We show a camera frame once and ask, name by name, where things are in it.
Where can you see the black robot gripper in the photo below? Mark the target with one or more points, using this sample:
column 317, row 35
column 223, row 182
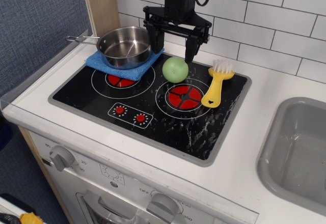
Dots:
column 177, row 17

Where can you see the green pear toy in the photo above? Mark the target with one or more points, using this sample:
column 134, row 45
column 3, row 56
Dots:
column 175, row 70

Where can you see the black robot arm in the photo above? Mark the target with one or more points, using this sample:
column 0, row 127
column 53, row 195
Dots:
column 177, row 17

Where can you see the stainless steel pot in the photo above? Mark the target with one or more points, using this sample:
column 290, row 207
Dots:
column 122, row 48

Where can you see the blue cloth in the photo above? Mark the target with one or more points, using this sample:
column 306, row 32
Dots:
column 98, row 62

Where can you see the yellow dish brush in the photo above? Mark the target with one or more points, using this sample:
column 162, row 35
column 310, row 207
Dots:
column 220, row 71

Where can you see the black toy stove top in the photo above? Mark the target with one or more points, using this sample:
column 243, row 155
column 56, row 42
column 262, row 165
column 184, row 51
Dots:
column 168, row 116

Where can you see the clear acrylic guard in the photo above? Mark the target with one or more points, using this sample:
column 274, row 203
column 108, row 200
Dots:
column 28, row 81

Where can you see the grey left oven knob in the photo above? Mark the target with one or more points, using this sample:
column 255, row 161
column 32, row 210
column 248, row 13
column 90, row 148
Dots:
column 61, row 158

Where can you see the grey oven knob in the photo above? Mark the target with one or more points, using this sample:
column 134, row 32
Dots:
column 163, row 207
column 61, row 158

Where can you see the grey right oven knob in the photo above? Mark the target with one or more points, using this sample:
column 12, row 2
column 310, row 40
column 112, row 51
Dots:
column 163, row 207

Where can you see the grey sink basin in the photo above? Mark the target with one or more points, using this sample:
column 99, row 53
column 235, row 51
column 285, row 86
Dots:
column 292, row 161

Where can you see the white toy oven front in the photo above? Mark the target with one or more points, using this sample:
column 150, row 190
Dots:
column 92, row 192

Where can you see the yellow and black object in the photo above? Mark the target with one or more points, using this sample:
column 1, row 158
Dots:
column 26, row 218

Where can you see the wooden side post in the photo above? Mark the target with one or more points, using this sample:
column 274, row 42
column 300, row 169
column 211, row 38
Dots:
column 103, row 15

